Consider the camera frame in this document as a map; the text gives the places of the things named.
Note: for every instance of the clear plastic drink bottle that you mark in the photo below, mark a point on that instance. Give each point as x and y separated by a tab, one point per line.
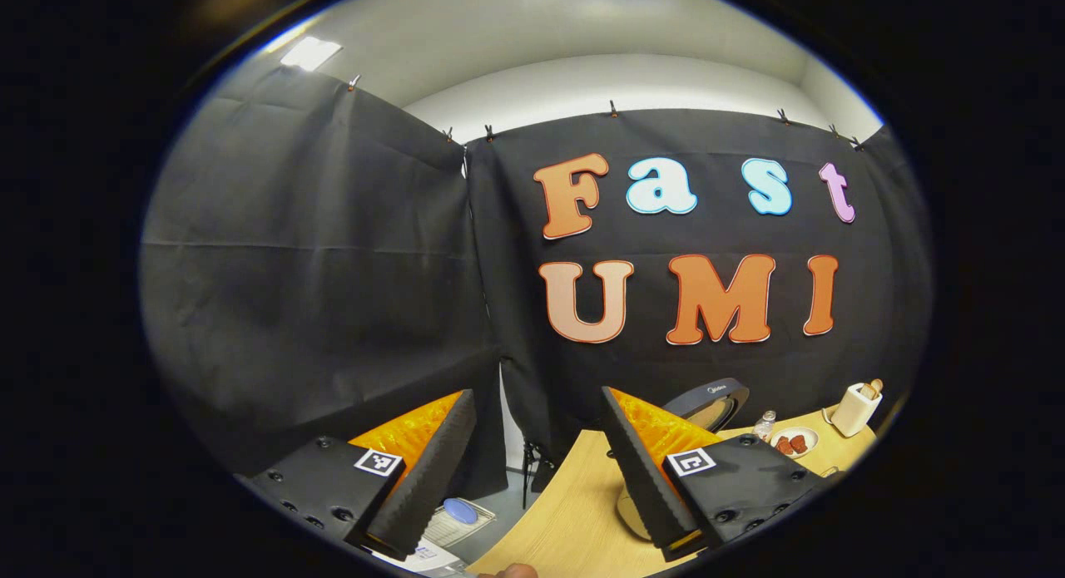
764	428

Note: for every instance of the white toaster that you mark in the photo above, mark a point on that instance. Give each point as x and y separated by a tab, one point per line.
853	412

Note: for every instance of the white box with blue lid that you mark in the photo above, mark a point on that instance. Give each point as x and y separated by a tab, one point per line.
460	511

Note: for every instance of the black backdrop cloth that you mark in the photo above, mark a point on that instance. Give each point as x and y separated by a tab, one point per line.
291	312

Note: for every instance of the dark grey rice cooker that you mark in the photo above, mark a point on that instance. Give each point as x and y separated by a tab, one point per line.
711	407

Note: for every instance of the black tripod stand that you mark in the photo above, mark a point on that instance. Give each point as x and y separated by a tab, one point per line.
527	470

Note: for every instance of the red braised meat piece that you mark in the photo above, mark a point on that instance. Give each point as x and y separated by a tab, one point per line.
784	446
799	443

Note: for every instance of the ceiling light panel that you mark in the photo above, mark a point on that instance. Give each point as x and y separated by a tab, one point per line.
310	52

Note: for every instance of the white paper sheet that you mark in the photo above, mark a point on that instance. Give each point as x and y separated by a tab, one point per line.
424	555

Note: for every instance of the white oval plate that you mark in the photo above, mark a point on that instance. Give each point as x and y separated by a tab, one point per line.
811	438

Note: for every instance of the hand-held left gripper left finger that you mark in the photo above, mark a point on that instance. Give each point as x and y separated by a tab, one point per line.
433	486

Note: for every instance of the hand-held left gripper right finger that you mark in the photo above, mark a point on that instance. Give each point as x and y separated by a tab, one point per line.
641	486

